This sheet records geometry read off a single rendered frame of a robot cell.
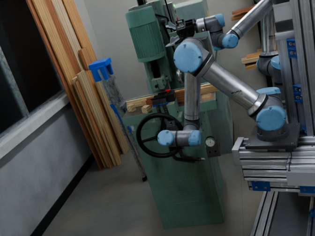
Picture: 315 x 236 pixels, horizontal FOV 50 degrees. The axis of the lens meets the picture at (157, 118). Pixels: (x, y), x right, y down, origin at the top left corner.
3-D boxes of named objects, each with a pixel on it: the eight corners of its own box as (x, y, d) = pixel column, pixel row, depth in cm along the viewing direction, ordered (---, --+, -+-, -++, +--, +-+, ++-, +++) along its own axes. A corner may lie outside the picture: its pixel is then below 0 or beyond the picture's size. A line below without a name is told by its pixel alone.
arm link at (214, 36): (219, 52, 188) (214, 33, 184) (210, 50, 199) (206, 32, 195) (231, 47, 189) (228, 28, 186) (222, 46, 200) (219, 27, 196)
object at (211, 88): (142, 106, 227) (140, 100, 226) (143, 105, 229) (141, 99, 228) (227, 89, 214) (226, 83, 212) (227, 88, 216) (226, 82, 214)
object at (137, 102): (128, 108, 232) (125, 101, 230) (128, 107, 233) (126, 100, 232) (215, 90, 217) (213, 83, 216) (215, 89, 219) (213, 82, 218)
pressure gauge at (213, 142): (206, 150, 208) (204, 138, 205) (206, 147, 212) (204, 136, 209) (217, 148, 207) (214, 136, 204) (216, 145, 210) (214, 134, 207)
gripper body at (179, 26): (174, 20, 193) (194, 15, 190) (177, 30, 200) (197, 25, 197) (175, 31, 189) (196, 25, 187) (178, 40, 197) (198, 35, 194)
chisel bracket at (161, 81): (154, 93, 218) (151, 80, 215) (157, 86, 231) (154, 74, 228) (165, 91, 216) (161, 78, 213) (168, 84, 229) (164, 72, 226)
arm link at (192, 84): (182, 32, 156) (182, 128, 176) (178, 37, 147) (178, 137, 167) (207, 33, 154) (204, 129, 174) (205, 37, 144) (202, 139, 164)
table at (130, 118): (120, 133, 209) (117, 124, 207) (131, 114, 237) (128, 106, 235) (218, 114, 195) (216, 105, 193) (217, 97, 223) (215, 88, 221)
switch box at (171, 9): (168, 28, 232) (162, 4, 227) (170, 26, 241) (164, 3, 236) (177, 26, 231) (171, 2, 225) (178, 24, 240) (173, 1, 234)
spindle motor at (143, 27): (136, 65, 209) (121, 14, 198) (141, 58, 225) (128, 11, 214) (163, 58, 204) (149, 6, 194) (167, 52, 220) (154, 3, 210)
